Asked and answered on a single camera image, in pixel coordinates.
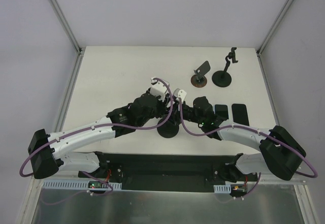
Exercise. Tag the aluminium frame post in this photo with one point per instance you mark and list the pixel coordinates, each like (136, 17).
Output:
(276, 23)
(65, 25)

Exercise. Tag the left aluminium frame post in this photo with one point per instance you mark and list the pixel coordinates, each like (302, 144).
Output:
(65, 25)

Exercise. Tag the left white cable duct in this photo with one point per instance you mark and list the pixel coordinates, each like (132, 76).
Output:
(79, 185)

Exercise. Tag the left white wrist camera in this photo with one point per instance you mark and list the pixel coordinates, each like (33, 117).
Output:
(159, 88)

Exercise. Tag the black phone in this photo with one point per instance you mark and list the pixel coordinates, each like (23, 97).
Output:
(240, 114)

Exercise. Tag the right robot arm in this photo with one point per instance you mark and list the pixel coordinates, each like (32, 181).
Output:
(277, 151)

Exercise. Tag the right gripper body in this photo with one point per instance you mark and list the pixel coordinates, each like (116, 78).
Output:
(183, 107)

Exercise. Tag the right aluminium frame post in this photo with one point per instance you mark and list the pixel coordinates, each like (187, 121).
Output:
(276, 23)

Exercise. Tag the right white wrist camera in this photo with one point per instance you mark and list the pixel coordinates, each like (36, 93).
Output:
(180, 94)

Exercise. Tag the black round base stand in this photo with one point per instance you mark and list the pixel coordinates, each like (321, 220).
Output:
(222, 78)

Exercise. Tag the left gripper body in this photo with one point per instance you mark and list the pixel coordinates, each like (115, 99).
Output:
(163, 105)

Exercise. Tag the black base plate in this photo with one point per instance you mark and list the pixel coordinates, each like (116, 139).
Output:
(184, 173)

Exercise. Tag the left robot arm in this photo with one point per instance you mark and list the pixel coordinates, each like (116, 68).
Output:
(50, 153)

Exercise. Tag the black phone stand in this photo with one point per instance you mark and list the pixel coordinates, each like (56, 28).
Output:
(168, 130)

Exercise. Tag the blue case phone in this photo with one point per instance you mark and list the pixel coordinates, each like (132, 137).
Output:
(222, 111)

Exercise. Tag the brown base phone stand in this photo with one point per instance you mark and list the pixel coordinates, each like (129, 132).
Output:
(199, 79)

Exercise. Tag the white cable duct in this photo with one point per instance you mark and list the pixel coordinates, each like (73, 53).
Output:
(222, 189)
(79, 185)

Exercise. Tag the right white cable duct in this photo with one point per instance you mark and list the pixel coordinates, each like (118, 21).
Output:
(222, 189)

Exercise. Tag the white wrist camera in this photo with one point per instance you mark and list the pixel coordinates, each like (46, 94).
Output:
(180, 94)
(159, 88)

